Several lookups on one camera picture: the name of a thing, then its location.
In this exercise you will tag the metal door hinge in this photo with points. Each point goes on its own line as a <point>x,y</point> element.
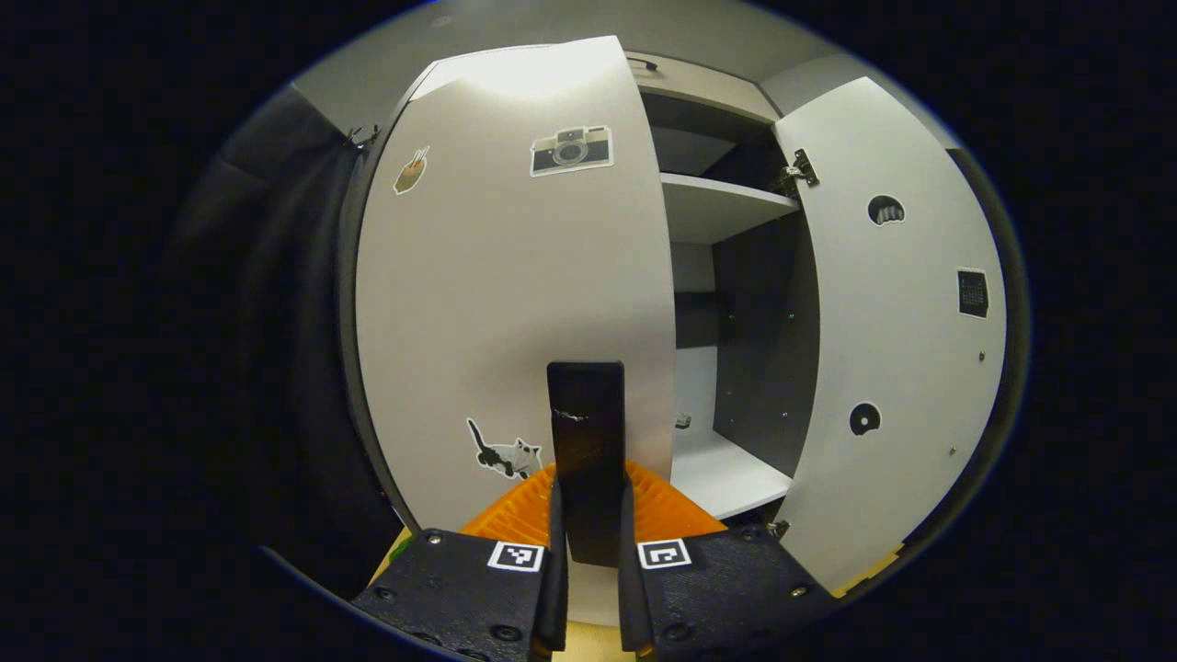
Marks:
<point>800,172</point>

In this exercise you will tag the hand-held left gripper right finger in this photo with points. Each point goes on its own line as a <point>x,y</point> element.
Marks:
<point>630,607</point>

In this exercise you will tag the white cabinet shelf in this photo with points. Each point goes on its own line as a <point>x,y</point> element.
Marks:
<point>726,478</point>
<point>717,211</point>

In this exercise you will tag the white double-door shoe cabinet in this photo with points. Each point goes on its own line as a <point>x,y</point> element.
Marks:
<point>763,349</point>

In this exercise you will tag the white cabinet door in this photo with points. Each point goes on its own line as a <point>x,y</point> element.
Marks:
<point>901,349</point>
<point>497,276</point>

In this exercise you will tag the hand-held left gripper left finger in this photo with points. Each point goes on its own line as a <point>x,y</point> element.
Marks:
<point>554,607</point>

